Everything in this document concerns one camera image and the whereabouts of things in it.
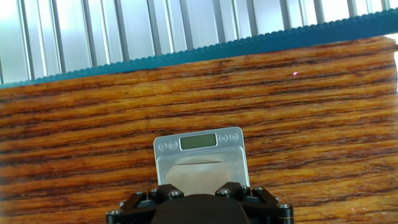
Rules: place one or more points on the light wooden block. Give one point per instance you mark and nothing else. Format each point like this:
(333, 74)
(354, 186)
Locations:
(196, 180)

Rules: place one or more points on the silver digital pocket scale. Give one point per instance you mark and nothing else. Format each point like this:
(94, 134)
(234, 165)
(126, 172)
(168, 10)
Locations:
(199, 152)

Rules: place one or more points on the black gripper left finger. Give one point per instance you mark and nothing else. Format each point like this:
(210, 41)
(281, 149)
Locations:
(133, 211)

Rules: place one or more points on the wood grain vinyl mat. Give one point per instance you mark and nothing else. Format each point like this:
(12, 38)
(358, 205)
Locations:
(93, 124)

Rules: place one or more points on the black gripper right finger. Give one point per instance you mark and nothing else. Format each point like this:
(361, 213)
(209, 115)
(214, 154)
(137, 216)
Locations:
(267, 213)

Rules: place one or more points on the blue foam mat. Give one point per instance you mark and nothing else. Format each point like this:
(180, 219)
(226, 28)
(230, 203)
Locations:
(217, 49)

